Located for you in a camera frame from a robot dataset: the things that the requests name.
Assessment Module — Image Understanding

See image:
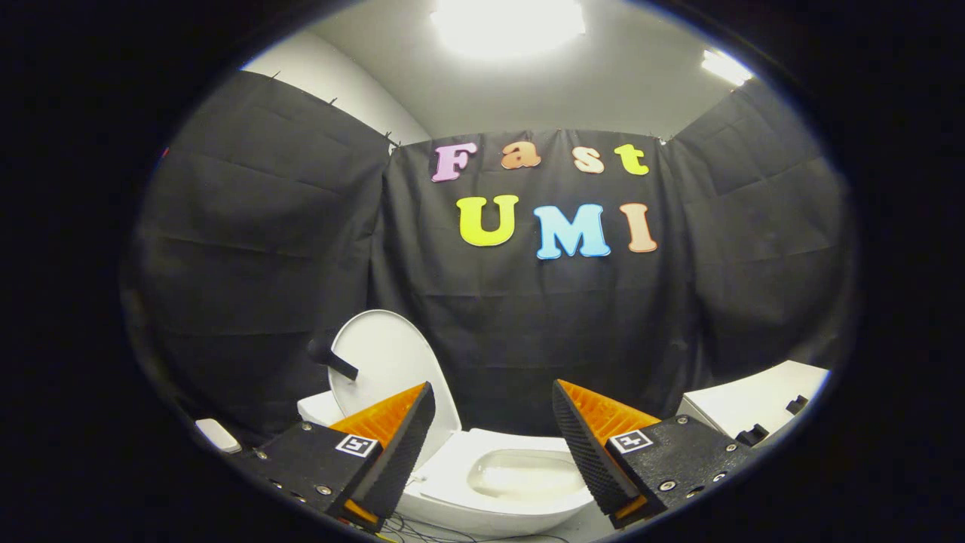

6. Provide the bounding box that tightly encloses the white louvered cabinet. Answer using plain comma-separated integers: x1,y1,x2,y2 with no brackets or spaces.
676,360,830,449

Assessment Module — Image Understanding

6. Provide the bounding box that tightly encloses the black backdrop cloth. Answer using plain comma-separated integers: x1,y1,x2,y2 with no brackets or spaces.
121,69,859,442

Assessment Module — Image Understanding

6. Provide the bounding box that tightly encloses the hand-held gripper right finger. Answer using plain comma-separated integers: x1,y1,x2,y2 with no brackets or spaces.
552,379,757,530

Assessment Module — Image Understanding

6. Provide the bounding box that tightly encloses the white toilet tank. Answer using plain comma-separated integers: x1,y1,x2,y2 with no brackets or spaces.
297,391,340,428

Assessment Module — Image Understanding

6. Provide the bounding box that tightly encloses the small ceiling light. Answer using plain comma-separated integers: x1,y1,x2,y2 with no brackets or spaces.
701,49,755,86

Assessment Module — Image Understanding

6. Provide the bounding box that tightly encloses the large ceiling light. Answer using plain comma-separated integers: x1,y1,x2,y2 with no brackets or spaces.
430,0,587,61

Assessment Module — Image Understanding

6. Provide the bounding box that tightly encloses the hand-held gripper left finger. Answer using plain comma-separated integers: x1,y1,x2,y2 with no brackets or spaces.
249,381,437,532

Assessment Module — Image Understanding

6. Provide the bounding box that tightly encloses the black round lid handle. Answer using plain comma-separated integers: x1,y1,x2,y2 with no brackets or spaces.
306,338,360,382

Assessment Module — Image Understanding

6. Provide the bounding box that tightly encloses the small white device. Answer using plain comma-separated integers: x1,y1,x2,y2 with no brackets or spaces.
195,419,244,455

